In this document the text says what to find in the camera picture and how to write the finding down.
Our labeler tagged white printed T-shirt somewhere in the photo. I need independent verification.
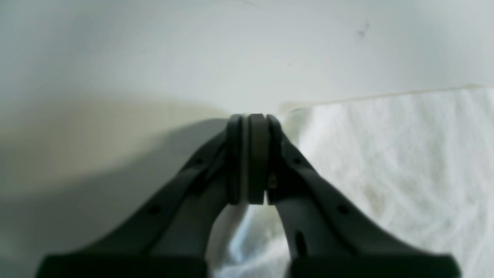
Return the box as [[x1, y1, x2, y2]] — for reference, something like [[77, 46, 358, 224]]
[[206, 86, 494, 278]]

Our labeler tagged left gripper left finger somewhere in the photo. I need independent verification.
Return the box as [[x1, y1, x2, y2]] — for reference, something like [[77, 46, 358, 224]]
[[37, 114, 242, 278]]

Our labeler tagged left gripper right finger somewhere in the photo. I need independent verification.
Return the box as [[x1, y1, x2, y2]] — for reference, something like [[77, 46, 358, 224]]
[[247, 114, 462, 278]]

